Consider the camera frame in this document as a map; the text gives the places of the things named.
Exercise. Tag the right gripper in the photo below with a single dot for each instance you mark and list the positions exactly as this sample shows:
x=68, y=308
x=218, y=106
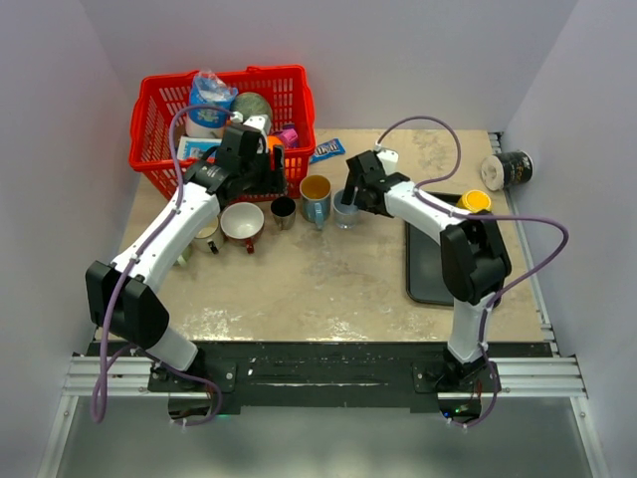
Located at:
x=349, y=193

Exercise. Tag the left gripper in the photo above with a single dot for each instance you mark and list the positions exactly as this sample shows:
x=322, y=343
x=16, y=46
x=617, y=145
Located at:
x=275, y=180

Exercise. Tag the brown maroon mug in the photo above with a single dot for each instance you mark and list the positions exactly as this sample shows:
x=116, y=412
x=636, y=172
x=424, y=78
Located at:
x=283, y=210

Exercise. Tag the grey mug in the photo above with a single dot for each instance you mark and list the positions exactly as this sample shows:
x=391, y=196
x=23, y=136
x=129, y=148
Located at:
x=345, y=216

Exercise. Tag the blue mug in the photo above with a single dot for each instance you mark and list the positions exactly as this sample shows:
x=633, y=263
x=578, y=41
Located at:
x=316, y=199

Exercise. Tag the dark red mug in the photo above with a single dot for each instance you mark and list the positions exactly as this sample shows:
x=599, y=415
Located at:
x=243, y=223

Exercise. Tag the cream white mug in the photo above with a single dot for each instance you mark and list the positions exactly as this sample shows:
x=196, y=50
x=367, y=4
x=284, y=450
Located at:
x=210, y=239

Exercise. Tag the green mug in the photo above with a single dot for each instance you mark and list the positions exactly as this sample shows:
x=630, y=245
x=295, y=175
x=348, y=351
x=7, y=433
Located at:
x=183, y=258

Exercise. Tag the yellow mug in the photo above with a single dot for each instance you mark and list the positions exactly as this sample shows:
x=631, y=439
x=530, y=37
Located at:
x=475, y=200

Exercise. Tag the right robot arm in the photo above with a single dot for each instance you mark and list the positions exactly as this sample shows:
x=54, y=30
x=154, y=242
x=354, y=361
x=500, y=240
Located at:
x=474, y=259

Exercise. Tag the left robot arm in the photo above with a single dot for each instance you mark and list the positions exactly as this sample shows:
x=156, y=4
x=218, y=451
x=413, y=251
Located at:
x=122, y=294

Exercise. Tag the blue candy packet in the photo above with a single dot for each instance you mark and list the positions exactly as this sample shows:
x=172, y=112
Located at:
x=326, y=150

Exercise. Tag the orange fruit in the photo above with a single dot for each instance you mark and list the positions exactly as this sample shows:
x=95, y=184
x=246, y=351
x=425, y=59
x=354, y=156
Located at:
x=274, y=142

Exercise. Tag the pink purple toy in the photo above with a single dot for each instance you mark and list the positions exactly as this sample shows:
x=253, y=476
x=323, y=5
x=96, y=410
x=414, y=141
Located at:
x=288, y=137

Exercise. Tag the green melon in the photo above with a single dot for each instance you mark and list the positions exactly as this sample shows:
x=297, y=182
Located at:
x=250, y=104

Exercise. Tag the blue white box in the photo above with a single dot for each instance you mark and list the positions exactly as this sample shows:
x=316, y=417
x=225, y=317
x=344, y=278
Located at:
x=194, y=148

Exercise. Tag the red plastic basket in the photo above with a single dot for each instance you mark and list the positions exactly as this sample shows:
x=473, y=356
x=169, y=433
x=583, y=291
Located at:
x=286, y=88

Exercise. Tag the blue white plastic bag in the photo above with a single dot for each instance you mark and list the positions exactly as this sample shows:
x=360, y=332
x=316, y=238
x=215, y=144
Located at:
x=213, y=99

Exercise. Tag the black tray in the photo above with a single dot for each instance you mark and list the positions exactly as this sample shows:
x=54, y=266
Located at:
x=423, y=270

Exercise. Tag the black white paper cup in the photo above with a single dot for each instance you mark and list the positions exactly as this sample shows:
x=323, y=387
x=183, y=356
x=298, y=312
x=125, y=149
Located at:
x=504, y=170

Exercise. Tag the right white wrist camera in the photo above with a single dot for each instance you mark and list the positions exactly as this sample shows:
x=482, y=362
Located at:
x=388, y=158

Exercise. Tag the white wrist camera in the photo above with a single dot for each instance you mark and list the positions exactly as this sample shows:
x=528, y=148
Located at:
x=388, y=158
x=262, y=123

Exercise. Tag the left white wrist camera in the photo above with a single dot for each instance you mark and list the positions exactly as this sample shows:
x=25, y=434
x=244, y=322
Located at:
x=262, y=123

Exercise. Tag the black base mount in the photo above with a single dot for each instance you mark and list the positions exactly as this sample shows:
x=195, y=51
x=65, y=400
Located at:
x=319, y=374

